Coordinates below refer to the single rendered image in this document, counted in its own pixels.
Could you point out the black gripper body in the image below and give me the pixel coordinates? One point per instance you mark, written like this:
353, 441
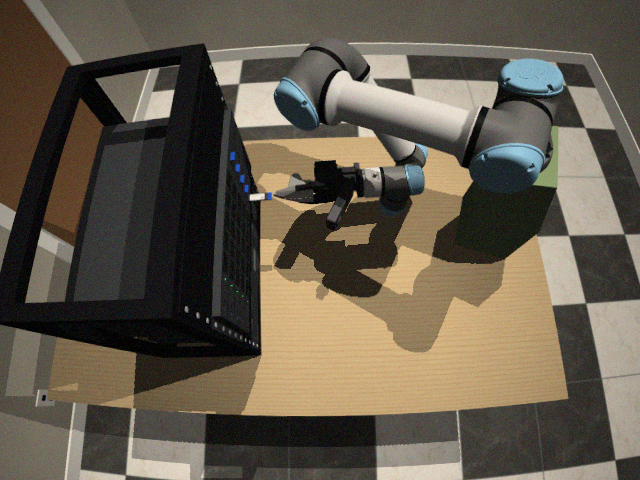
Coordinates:
326, 171

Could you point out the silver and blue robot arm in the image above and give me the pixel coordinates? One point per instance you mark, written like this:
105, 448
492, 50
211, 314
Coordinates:
505, 146

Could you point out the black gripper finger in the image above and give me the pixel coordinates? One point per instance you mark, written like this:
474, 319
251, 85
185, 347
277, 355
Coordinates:
304, 189
306, 199

